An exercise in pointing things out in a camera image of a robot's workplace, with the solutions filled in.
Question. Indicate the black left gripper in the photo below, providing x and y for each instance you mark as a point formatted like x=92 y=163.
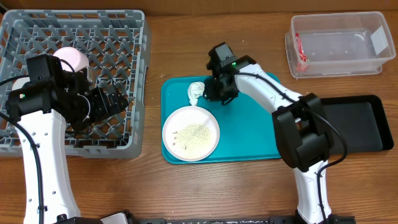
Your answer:
x=104 y=101

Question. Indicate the large white plate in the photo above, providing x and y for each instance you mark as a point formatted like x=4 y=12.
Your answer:
x=179 y=119

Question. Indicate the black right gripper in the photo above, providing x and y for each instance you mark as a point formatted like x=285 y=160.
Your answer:
x=212 y=95

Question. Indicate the teal serving tray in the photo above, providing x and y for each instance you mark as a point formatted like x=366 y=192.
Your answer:
x=246 y=128

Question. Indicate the grey plastic dish rack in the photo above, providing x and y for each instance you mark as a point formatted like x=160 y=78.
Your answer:
x=117 y=45

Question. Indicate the black tray bin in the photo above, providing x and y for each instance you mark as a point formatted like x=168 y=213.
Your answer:
x=362 y=122

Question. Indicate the pile of rice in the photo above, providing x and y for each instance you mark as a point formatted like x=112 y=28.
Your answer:
x=193 y=137

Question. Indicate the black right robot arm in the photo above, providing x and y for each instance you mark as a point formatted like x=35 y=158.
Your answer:
x=302 y=133

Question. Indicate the red snack wrapper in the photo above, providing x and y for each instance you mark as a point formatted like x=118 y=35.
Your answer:
x=301 y=66

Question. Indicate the white tissue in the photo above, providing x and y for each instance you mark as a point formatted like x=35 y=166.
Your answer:
x=195 y=90

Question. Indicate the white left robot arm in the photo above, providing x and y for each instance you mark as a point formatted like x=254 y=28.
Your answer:
x=57 y=91

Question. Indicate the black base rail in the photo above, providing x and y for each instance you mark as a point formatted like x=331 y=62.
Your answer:
x=217 y=221

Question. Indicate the small pink bowl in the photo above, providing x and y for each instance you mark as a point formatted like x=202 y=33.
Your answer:
x=73 y=56

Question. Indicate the clear plastic bin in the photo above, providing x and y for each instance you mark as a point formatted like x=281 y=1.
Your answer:
x=340 y=44

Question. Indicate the grey saucer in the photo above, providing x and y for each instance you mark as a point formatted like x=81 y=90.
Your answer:
x=19 y=83

